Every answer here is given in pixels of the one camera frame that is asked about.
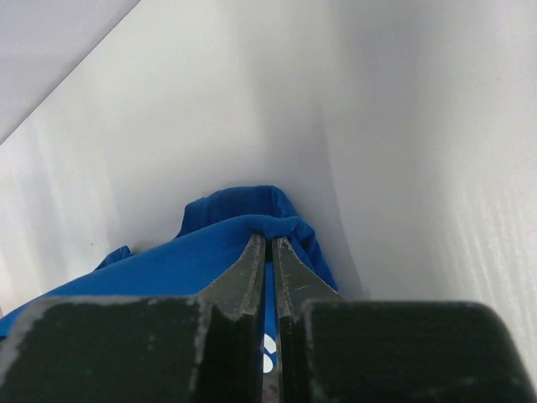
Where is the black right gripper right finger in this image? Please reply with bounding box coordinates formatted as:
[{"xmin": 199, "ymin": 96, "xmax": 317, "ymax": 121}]
[{"xmin": 272, "ymin": 238, "xmax": 536, "ymax": 402}]

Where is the blue t shirt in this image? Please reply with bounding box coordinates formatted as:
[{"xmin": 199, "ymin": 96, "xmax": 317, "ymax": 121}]
[{"xmin": 0, "ymin": 184, "xmax": 340, "ymax": 374}]

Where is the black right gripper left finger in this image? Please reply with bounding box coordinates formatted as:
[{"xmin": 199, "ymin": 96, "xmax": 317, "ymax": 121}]
[{"xmin": 1, "ymin": 234, "xmax": 266, "ymax": 402}]

